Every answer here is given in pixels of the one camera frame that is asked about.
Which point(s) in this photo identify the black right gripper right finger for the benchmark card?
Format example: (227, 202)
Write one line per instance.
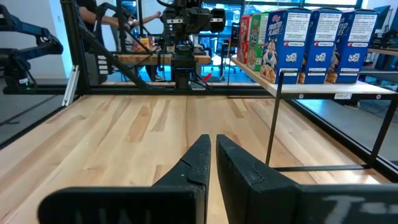
(264, 199)

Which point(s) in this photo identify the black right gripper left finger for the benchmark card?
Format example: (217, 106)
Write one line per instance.
(186, 193)

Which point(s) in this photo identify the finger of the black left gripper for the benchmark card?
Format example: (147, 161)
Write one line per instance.
(190, 41)
(182, 41)

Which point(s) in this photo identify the red Froot Loops cereal box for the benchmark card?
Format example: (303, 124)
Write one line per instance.
(243, 40)

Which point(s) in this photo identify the green Apple Jacks cereal box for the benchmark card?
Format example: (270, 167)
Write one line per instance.
(254, 40)

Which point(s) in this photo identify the blue Frosted Flakes cereal box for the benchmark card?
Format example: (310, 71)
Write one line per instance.
(360, 56)
(326, 56)
(295, 62)

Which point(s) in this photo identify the blue and black robot arm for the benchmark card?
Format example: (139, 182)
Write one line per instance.
(21, 27)

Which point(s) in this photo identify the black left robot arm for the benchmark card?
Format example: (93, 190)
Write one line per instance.
(184, 71)

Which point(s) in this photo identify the black metal wooden shelf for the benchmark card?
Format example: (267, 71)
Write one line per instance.
(311, 88)

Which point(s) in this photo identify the white shelf label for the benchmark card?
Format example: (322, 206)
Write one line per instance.
(343, 96)

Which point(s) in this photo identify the yellow box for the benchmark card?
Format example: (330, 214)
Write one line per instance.
(144, 44)

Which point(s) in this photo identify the small red object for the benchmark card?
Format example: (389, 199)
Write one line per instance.
(206, 77)

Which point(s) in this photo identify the wooden workbench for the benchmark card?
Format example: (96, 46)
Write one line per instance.
(140, 59)

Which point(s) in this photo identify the gray control box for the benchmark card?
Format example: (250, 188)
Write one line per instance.
(93, 68)

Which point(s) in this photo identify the person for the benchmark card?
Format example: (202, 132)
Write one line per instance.
(90, 9)

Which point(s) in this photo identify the white aluminium bar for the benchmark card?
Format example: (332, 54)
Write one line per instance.
(70, 87)

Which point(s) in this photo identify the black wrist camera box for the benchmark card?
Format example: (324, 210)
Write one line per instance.
(186, 3)

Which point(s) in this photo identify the black diagonal frame brace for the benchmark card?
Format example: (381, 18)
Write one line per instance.
(115, 60)

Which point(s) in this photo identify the black rig frame post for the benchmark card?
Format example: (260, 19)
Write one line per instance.
(73, 46)

